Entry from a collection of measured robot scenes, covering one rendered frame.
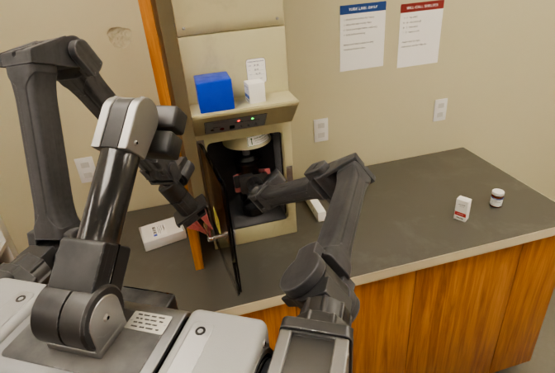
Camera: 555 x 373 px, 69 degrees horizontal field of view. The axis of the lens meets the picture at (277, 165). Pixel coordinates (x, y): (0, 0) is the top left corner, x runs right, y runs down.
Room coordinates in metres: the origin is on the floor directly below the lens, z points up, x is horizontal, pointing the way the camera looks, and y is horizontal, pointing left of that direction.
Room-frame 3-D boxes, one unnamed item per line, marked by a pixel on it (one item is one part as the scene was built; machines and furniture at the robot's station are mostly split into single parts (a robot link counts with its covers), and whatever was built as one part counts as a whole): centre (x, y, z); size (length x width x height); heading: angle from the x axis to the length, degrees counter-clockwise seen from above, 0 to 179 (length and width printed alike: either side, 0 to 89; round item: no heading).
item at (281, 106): (1.18, 0.09, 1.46); 0.32 x 0.11 x 0.10; 103
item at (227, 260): (1.04, 0.20, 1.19); 0.30 x 0.01 x 0.40; 19
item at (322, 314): (0.36, -0.04, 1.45); 0.09 x 0.08 x 0.12; 73
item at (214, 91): (1.16, 0.17, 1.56); 0.10 x 0.10 x 0.09; 13
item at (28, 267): (0.51, 0.44, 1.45); 0.09 x 0.08 x 0.12; 73
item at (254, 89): (1.18, 0.05, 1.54); 0.05 x 0.05 x 0.06; 18
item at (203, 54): (1.35, 0.13, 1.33); 0.32 x 0.25 x 0.77; 103
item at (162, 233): (1.30, 0.47, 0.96); 0.16 x 0.12 x 0.04; 114
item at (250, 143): (1.33, 0.10, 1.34); 0.18 x 0.18 x 0.05
